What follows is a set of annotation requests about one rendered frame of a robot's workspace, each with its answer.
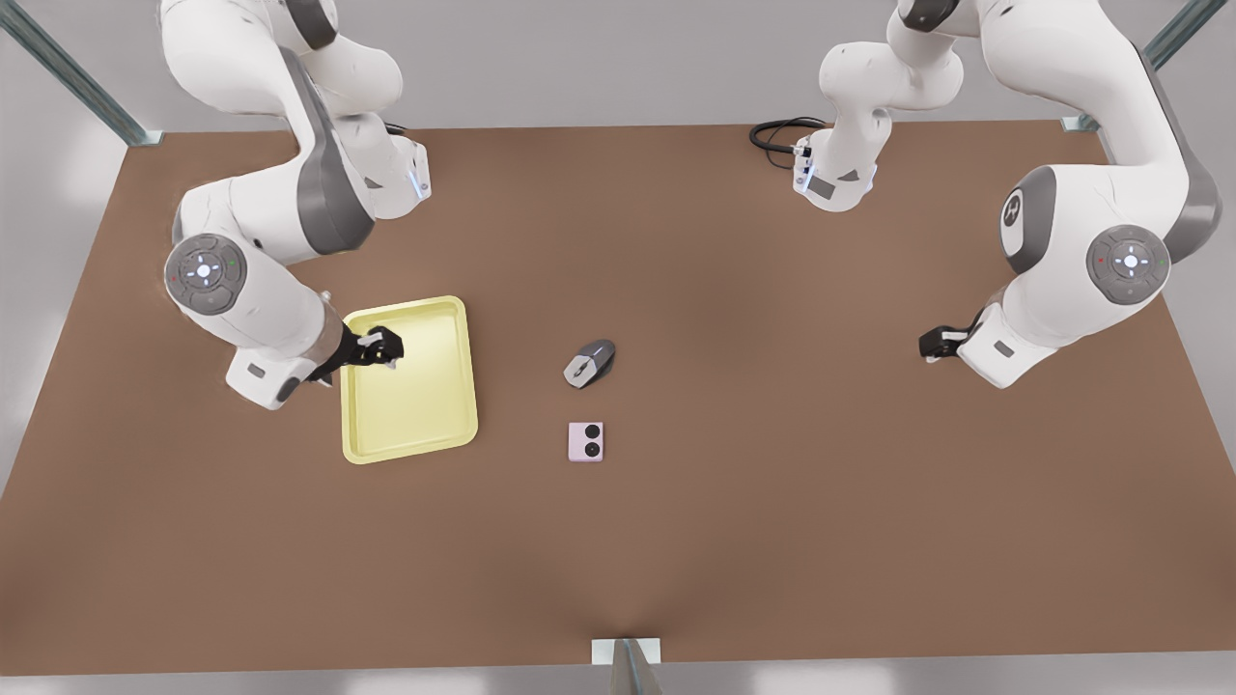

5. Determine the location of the grey computer mouse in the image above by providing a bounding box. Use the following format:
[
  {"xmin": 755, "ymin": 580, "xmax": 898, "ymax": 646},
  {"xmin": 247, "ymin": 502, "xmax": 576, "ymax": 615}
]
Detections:
[{"xmin": 563, "ymin": 339, "xmax": 617, "ymax": 391}]

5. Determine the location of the silver frame post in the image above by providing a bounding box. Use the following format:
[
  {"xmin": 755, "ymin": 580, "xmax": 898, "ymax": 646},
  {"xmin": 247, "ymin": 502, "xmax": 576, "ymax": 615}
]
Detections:
[
  {"xmin": 591, "ymin": 637, "xmax": 663, "ymax": 695},
  {"xmin": 1060, "ymin": 0, "xmax": 1229, "ymax": 133},
  {"xmin": 0, "ymin": 0, "xmax": 165, "ymax": 148}
]

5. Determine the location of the yellow rectangular tray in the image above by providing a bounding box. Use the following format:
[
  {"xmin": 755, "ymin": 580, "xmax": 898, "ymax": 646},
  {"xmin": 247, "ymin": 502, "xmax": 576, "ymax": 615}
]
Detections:
[{"xmin": 341, "ymin": 295, "xmax": 479, "ymax": 465}]

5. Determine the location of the black cable loop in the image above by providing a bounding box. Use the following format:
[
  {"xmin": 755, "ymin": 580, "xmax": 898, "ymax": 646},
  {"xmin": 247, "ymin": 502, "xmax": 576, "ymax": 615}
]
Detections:
[{"xmin": 749, "ymin": 117, "xmax": 829, "ymax": 170}]

